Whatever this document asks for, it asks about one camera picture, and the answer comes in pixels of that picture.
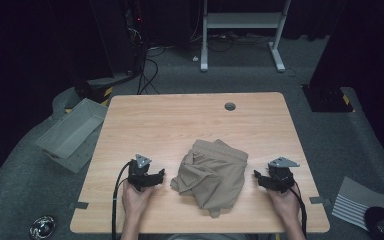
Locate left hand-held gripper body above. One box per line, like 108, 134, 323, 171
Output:
127, 153, 158, 193

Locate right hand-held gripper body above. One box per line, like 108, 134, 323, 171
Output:
265, 156, 301, 195

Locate beige shorts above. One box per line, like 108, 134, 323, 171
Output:
170, 138, 250, 219

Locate person's left hand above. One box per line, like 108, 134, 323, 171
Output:
121, 180, 157, 219

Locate person's right hand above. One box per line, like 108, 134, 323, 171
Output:
265, 184, 303, 229

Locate person's grey clothing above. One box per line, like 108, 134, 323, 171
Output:
166, 233, 249, 240

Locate striped grey sheet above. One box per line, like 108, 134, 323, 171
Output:
331, 176, 384, 232

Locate grey plastic bin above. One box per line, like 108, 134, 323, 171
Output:
34, 97, 110, 174

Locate black yellow striped stand base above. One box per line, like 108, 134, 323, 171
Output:
74, 73, 135, 105

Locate black round device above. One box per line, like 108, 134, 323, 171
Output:
364, 206, 384, 240

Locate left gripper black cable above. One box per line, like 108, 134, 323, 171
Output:
111, 160, 133, 240

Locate black floor cables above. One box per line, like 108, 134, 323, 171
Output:
135, 57, 162, 96

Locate white metal desk frame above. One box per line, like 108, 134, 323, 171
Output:
199, 0, 293, 73

